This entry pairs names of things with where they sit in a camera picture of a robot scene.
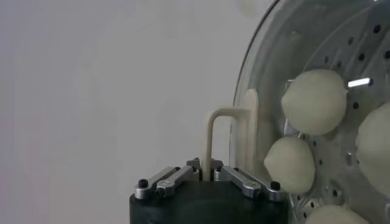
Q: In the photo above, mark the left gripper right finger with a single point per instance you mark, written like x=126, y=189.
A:
x=240, y=179

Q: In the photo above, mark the perforated steel steamer basket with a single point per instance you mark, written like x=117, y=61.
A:
x=335, y=36

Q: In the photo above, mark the white steamed baozi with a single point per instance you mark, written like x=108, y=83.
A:
x=376, y=149
x=332, y=216
x=314, y=102
x=289, y=165

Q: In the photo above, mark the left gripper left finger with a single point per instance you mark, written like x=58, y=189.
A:
x=173, y=179

